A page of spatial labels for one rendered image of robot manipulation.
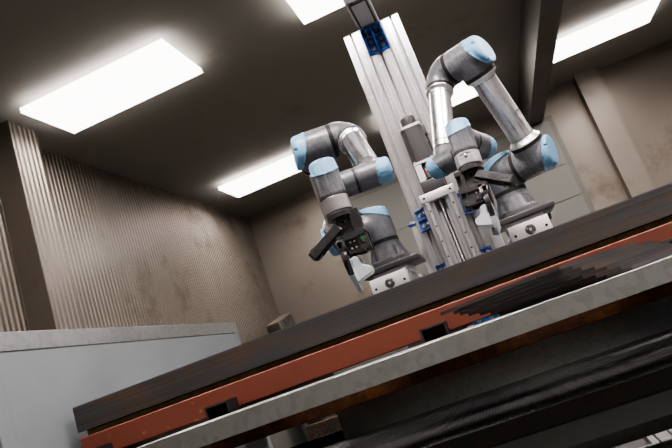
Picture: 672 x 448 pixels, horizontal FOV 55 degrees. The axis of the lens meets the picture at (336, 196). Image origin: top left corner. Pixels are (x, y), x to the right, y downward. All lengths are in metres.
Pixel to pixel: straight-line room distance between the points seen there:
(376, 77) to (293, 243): 7.04
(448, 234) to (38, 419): 1.56
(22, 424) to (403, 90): 1.85
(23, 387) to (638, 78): 8.94
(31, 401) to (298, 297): 8.17
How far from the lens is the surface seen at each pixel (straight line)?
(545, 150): 2.30
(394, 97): 2.68
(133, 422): 1.47
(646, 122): 9.54
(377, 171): 1.78
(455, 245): 2.48
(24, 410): 1.49
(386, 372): 0.96
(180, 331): 2.14
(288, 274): 9.60
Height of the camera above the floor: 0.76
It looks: 14 degrees up
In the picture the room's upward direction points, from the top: 20 degrees counter-clockwise
